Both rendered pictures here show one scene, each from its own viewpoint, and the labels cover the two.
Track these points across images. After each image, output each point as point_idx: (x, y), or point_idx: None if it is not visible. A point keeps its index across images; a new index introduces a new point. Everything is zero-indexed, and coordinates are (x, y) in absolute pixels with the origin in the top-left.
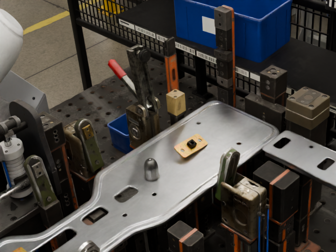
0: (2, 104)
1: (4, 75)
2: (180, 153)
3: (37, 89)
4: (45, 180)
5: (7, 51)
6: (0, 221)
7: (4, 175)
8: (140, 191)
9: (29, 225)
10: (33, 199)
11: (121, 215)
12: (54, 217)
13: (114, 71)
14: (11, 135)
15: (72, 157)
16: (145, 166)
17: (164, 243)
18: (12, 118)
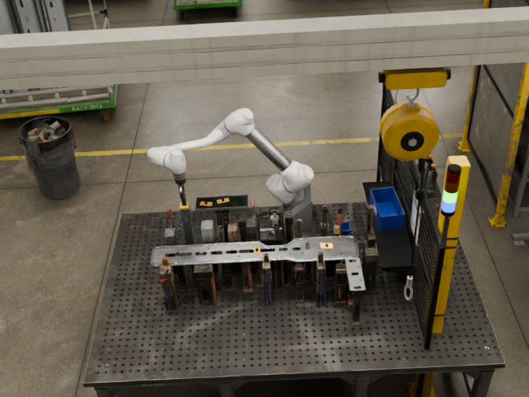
0: (300, 197)
1: (300, 189)
2: (320, 246)
3: (311, 198)
4: (278, 231)
5: (301, 183)
6: (263, 236)
7: None
8: (300, 250)
9: (271, 242)
10: None
11: (289, 253)
12: (277, 243)
13: None
14: (275, 214)
15: (294, 229)
16: (305, 243)
17: (308, 271)
18: (275, 210)
